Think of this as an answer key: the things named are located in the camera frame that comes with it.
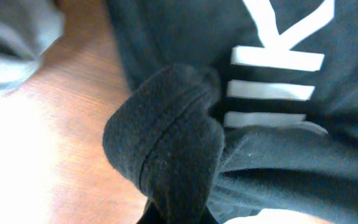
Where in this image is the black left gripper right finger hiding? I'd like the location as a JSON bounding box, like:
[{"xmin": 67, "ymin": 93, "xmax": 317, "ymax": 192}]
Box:
[{"xmin": 204, "ymin": 207, "xmax": 219, "ymax": 224}]

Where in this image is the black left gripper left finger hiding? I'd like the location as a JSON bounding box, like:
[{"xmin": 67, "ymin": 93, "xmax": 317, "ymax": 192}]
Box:
[{"xmin": 136, "ymin": 200, "xmax": 162, "ymax": 224}]

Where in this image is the dark green t-shirt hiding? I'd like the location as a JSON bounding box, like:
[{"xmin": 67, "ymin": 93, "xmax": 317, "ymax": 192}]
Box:
[{"xmin": 103, "ymin": 0, "xmax": 358, "ymax": 223}]

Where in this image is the grey folded garment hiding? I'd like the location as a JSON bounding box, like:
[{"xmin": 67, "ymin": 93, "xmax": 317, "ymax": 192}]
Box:
[{"xmin": 0, "ymin": 0, "xmax": 65, "ymax": 96}]

